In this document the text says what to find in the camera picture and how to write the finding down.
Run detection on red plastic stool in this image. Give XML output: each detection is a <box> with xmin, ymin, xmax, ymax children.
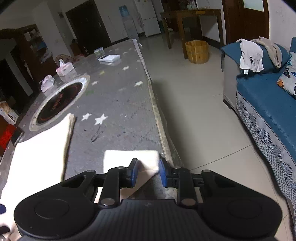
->
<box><xmin>0</xmin><ymin>124</ymin><xmax>16</xmax><ymax>157</ymax></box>

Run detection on black smartphone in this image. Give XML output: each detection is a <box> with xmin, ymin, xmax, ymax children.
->
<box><xmin>11</xmin><ymin>128</ymin><xmax>24</xmax><ymax>146</ymax></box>

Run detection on butterfly pattern pillow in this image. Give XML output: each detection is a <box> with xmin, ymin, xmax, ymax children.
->
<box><xmin>277</xmin><ymin>52</ymin><xmax>296</xmax><ymax>99</ymax></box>

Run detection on pink white tissue box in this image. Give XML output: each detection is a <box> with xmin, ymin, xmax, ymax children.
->
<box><xmin>56</xmin><ymin>59</ymin><xmax>74</xmax><ymax>77</ymax></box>

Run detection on wooden bucket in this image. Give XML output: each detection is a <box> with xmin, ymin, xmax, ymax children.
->
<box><xmin>185</xmin><ymin>40</ymin><xmax>209</xmax><ymax>64</ymax></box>

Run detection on dark wooden door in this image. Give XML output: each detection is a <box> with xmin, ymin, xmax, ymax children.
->
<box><xmin>222</xmin><ymin>0</ymin><xmax>270</xmax><ymax>44</ymax></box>

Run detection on round black induction cooktop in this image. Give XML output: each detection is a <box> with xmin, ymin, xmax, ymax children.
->
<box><xmin>29</xmin><ymin>74</ymin><xmax>90</xmax><ymax>132</ymax></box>

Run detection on grey white clothes pile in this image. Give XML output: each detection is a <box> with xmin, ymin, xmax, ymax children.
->
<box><xmin>236</xmin><ymin>37</ymin><xmax>282</xmax><ymax>73</ymax></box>

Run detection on small blue white packet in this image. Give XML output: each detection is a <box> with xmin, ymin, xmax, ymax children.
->
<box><xmin>94</xmin><ymin>47</ymin><xmax>105</xmax><ymax>57</ymax></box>

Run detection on brown paper box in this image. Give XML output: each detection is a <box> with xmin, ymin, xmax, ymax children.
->
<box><xmin>0</xmin><ymin>101</ymin><xmax>19</xmax><ymax>125</ymax></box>

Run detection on blue sofa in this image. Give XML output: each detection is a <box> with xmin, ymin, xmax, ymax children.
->
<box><xmin>220</xmin><ymin>38</ymin><xmax>295</xmax><ymax>217</ymax></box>

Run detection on water dispenser with blue bottle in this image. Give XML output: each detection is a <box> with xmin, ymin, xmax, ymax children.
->
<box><xmin>119</xmin><ymin>6</ymin><xmax>138</xmax><ymax>40</ymax></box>

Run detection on white remote control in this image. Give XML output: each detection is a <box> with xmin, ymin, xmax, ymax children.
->
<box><xmin>98</xmin><ymin>55</ymin><xmax>120</xmax><ymax>63</ymax></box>

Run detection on dark wooden side table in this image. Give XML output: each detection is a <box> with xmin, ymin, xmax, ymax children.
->
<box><xmin>160</xmin><ymin>9</ymin><xmax>224</xmax><ymax>59</ymax></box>

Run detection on small pink tissue pack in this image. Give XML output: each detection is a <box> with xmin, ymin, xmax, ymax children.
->
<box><xmin>39</xmin><ymin>75</ymin><xmax>55</xmax><ymax>93</ymax></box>

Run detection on cream white sweater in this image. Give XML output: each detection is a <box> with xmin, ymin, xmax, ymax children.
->
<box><xmin>1</xmin><ymin>113</ymin><xmax>159</xmax><ymax>240</ymax></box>

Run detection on white refrigerator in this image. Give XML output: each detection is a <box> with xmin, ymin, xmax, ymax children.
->
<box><xmin>134</xmin><ymin>0</ymin><xmax>161</xmax><ymax>37</ymax></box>

